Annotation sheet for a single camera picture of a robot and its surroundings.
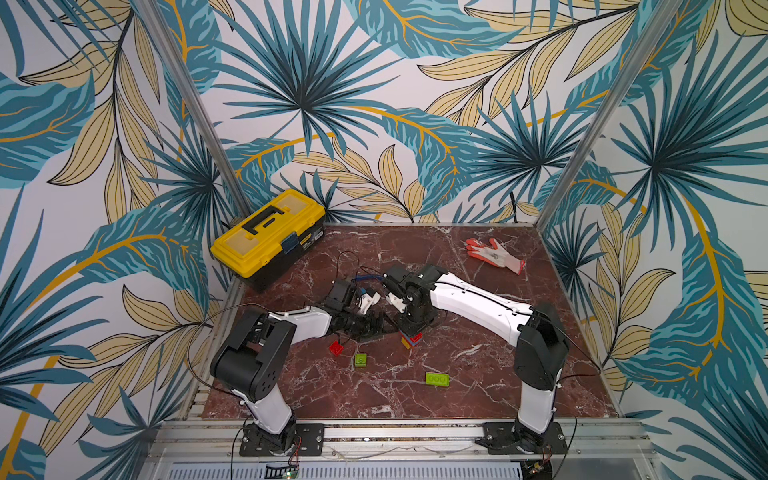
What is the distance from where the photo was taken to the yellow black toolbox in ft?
2.95

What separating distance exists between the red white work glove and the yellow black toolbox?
1.88 ft

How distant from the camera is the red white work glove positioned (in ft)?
3.58

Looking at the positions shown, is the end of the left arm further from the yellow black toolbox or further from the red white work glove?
the red white work glove
